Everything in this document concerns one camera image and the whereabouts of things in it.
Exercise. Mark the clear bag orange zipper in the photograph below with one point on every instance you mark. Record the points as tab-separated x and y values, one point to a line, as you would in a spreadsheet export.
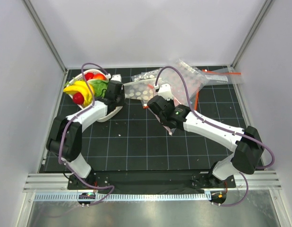
224	76

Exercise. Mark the red strawberry back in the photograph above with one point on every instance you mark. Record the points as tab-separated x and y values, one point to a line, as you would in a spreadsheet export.
89	75

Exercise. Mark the orange-edged flat bag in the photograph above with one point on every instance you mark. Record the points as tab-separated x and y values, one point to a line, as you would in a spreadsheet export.
196	100

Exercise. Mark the clear white-dotted zip bag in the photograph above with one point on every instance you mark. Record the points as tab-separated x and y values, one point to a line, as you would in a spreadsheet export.
140	90

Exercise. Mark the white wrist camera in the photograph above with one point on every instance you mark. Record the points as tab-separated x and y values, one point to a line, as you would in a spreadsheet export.
164	91
116	77

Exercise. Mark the yellow banana bunch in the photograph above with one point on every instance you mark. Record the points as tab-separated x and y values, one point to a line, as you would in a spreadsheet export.
81	87

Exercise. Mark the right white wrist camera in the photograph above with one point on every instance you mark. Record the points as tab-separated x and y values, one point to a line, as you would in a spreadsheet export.
164	91

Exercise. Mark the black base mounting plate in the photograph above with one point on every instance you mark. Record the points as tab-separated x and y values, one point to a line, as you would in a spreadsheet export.
159	181

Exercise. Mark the clear pink-dotted zip bag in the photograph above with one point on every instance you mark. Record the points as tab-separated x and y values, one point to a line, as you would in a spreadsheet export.
171	125

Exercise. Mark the slotted aluminium cable duct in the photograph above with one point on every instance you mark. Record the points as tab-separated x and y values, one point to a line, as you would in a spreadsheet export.
88	196

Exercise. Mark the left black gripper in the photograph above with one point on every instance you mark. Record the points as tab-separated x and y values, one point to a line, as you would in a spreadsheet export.
123	101

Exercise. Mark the left aluminium frame post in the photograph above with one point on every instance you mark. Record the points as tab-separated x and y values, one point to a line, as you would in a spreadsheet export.
41	28

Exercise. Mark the red orange tomato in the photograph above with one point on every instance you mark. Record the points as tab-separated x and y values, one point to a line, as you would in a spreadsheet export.
99	76

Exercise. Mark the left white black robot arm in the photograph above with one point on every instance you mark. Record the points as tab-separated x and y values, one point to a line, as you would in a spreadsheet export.
65	137

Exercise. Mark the right aluminium frame post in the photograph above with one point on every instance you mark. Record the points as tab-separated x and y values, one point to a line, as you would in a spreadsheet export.
252	31

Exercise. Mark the green lettuce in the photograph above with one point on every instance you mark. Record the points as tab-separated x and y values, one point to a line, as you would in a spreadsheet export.
99	86

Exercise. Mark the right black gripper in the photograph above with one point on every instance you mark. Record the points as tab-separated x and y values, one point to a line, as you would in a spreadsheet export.
171	101

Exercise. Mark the aluminium frame post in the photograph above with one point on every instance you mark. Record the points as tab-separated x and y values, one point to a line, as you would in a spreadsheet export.
41	28
252	31

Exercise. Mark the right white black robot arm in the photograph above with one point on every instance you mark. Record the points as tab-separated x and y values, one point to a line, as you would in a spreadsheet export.
245	144

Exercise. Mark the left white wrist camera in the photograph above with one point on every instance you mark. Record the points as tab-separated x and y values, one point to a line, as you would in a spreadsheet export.
116	77

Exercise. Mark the red apple front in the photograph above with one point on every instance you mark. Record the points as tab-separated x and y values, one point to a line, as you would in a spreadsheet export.
78	98

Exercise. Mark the white plastic basket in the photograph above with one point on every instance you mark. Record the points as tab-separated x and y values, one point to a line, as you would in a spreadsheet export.
100	110

